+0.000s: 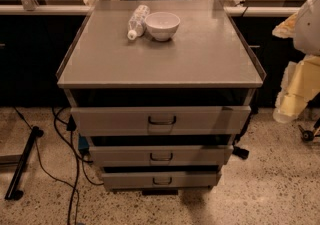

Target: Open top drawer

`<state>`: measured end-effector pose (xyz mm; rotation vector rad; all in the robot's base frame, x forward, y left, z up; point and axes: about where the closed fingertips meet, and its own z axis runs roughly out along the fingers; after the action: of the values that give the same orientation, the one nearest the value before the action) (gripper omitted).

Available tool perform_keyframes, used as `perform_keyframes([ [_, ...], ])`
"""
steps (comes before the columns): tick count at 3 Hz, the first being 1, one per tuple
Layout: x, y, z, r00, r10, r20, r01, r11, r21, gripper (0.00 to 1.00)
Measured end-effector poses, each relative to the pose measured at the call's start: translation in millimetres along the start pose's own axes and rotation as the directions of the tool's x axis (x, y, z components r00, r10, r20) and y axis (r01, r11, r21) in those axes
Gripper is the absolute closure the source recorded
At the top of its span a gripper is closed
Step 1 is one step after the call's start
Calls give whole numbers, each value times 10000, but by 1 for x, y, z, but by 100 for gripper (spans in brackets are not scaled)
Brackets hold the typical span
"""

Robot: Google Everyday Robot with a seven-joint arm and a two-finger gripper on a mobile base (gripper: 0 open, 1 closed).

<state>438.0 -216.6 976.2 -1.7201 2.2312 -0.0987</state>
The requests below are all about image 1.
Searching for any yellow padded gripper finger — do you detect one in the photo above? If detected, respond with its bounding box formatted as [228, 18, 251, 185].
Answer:
[273, 55, 320, 123]
[272, 13, 298, 39]

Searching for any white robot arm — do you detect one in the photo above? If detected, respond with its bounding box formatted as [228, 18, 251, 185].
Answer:
[272, 0, 320, 123]

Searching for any grey drawer cabinet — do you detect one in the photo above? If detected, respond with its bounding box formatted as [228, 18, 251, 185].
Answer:
[57, 0, 265, 177]

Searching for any grey top drawer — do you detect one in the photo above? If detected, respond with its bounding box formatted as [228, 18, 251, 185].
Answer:
[71, 106, 251, 136]

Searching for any grey drawer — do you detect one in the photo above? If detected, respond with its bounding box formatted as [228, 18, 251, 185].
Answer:
[90, 145, 233, 167]
[102, 171, 221, 190]
[71, 106, 251, 136]

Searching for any grey middle drawer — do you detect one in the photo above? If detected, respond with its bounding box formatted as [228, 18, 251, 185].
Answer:
[90, 145, 233, 167]

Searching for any grey bottom drawer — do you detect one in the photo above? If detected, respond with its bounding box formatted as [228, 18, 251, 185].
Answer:
[102, 171, 221, 190]

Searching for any black caster wheel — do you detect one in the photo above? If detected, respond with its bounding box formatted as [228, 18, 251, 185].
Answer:
[298, 125, 320, 142]

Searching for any white ceramic bowl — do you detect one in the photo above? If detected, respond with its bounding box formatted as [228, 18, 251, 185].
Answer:
[145, 12, 180, 41]

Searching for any clear plastic water bottle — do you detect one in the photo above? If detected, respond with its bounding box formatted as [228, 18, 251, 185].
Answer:
[127, 5, 150, 40]

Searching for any blue power box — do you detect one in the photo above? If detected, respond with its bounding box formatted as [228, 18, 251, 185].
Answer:
[78, 136, 89, 152]

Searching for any white counter ledge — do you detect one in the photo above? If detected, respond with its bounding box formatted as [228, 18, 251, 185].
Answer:
[0, 5, 91, 15]

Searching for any black floor cable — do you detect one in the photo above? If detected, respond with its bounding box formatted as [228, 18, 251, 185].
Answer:
[12, 106, 104, 225]

